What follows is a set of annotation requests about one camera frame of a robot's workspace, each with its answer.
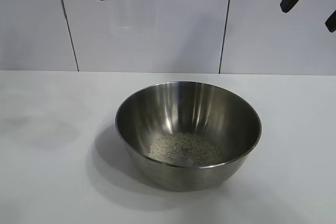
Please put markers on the stainless steel mixing bowl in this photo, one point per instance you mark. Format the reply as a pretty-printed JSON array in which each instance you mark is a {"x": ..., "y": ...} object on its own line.
[{"x": 189, "y": 119}]

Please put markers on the white rice grains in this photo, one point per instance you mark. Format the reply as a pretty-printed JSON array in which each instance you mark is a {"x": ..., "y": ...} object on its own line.
[{"x": 183, "y": 148}]

